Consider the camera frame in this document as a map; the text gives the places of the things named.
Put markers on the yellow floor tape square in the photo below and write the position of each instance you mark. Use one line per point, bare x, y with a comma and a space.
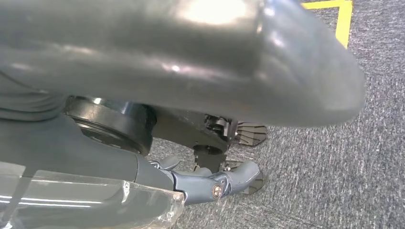
345, 25

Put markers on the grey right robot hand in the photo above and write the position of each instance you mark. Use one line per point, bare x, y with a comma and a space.
79, 148

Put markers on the black robot foot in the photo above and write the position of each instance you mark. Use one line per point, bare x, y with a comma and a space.
256, 186
251, 134

